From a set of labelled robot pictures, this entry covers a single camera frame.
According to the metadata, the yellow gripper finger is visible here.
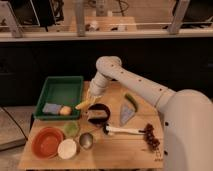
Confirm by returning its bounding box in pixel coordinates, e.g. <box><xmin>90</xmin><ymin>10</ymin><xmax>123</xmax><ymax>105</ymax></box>
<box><xmin>87</xmin><ymin>94</ymin><xmax>92</xmax><ymax>102</ymax></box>
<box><xmin>93</xmin><ymin>96</ymin><xmax>102</xmax><ymax>104</ymax></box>

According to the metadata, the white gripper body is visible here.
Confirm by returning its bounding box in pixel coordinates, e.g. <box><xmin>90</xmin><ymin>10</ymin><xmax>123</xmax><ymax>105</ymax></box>
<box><xmin>89</xmin><ymin>72</ymin><xmax>109</xmax><ymax>96</ymax></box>

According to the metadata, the yellow banana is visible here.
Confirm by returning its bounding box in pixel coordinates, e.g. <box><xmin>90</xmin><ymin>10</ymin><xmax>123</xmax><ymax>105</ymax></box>
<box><xmin>75</xmin><ymin>100</ymin><xmax>94</xmax><ymax>110</ymax></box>

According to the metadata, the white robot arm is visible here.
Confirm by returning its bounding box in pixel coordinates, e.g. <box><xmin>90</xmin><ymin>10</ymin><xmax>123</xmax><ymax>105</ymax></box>
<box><xmin>89</xmin><ymin>56</ymin><xmax>213</xmax><ymax>171</ymax></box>

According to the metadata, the green plastic cup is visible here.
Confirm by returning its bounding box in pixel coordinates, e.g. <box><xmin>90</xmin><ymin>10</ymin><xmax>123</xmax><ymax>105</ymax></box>
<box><xmin>64</xmin><ymin>121</ymin><xmax>80</xmax><ymax>137</ymax></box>

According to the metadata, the small metal cup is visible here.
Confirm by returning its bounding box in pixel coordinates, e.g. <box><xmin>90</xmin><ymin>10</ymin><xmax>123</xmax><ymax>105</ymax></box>
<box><xmin>79</xmin><ymin>133</ymin><xmax>93</xmax><ymax>149</ymax></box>

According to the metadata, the green plastic tray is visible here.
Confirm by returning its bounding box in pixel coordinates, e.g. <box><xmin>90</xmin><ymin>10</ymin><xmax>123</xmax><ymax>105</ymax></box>
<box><xmin>34</xmin><ymin>76</ymin><xmax>84</xmax><ymax>121</ymax></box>

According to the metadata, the yellow round fruit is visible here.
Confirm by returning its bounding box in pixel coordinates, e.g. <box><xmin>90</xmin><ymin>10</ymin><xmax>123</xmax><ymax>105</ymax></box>
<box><xmin>59</xmin><ymin>106</ymin><xmax>72</xmax><ymax>116</ymax></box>

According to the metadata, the blue sponge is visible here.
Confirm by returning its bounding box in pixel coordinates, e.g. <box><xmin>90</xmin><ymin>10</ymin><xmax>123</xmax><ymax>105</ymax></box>
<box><xmin>42</xmin><ymin>103</ymin><xmax>62</xmax><ymax>115</ymax></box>

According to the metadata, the wooden board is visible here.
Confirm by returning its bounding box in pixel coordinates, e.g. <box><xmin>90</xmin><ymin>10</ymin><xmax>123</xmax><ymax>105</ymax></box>
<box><xmin>18</xmin><ymin>82</ymin><xmax>163</xmax><ymax>170</ymax></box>

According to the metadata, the white plastic bowl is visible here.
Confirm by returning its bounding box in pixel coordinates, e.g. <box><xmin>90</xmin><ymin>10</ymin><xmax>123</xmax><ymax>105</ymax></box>
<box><xmin>58</xmin><ymin>139</ymin><xmax>77</xmax><ymax>159</ymax></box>

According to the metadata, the orange plastic bowl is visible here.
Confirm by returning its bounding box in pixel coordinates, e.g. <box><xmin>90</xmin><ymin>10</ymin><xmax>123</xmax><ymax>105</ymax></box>
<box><xmin>31</xmin><ymin>127</ymin><xmax>64</xmax><ymax>159</ymax></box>

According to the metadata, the dark red grapes bunch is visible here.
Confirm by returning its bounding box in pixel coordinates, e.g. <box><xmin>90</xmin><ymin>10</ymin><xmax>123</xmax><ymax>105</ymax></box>
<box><xmin>145</xmin><ymin>124</ymin><xmax>160</xmax><ymax>151</ymax></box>

